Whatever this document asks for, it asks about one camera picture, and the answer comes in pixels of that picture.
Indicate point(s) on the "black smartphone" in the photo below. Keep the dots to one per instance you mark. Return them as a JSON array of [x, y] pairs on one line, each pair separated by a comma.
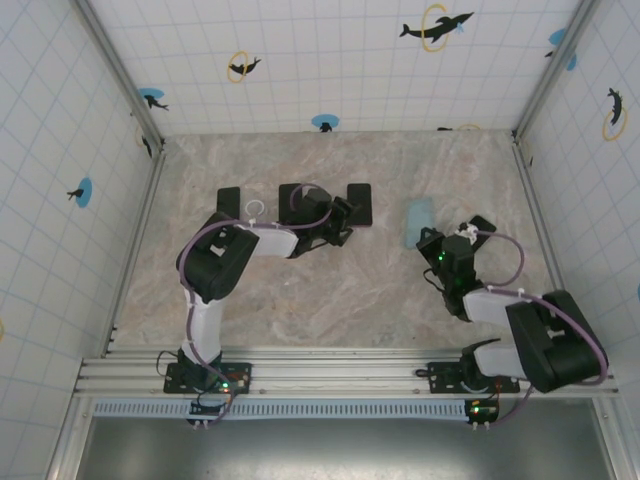
[[228, 199], [285, 212], [485, 227], [361, 202]]

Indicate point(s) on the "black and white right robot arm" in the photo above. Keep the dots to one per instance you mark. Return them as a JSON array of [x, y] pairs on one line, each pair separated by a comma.
[[550, 340]]

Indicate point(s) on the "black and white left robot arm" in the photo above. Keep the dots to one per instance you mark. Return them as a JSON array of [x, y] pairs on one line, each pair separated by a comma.
[[220, 260]]

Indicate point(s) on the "small black electronics board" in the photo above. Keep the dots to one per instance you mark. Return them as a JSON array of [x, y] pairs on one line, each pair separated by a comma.
[[205, 411], [482, 411]]

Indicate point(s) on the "grey metal panel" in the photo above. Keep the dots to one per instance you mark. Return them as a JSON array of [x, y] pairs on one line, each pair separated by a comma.
[[350, 450]]

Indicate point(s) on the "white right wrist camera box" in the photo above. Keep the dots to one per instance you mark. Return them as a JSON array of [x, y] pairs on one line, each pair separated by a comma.
[[469, 231]]

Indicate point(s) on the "aluminium side rail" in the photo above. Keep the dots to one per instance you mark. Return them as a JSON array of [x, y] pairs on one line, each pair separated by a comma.
[[542, 225], [150, 195]]

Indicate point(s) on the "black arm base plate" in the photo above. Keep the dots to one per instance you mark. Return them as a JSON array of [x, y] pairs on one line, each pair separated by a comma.
[[437, 375], [170, 387]]

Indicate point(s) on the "aluminium rail beam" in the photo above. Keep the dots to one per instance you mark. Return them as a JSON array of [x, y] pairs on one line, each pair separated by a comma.
[[340, 372]]

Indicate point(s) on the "aluminium corner post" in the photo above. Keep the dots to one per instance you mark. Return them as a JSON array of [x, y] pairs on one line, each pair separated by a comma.
[[125, 75], [550, 80]]

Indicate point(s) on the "aluminium frame leg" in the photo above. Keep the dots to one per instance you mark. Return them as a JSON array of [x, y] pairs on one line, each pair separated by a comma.
[[609, 440], [70, 440]]

